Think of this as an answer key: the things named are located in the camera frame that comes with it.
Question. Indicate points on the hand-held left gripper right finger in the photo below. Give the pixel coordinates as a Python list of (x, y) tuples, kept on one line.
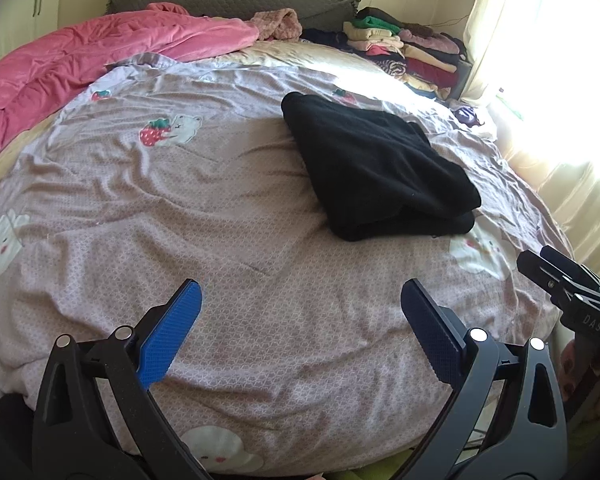
[(432, 330)]

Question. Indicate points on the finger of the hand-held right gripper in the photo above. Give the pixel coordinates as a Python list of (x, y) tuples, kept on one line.
[(575, 270), (547, 280)]

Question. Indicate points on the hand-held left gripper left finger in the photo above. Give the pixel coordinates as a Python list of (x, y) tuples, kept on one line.
[(167, 335)]

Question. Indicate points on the black sweater with orange cuffs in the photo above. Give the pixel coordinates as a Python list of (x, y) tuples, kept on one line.
[(380, 170)]

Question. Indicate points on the pile of folded clothes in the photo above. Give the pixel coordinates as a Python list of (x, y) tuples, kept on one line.
[(420, 55)]

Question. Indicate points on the person's right hand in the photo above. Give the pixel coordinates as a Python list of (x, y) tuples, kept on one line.
[(570, 370)]

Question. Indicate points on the lilac printed blanket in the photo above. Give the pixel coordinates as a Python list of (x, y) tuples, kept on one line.
[(180, 210)]

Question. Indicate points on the yellow-green cloth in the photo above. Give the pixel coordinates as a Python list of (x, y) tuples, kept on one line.
[(365, 470)]

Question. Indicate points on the black bedside box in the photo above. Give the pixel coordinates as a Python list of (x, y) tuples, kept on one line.
[(461, 77)]

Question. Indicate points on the cream curtain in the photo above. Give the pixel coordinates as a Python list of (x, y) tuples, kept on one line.
[(490, 35)]

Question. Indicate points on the pink quilt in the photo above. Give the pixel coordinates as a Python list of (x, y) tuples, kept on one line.
[(55, 75)]

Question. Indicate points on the dark navy garment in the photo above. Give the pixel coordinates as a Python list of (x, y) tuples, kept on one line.
[(325, 39)]

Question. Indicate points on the pink fluffy garment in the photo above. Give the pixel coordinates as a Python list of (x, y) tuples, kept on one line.
[(277, 25)]

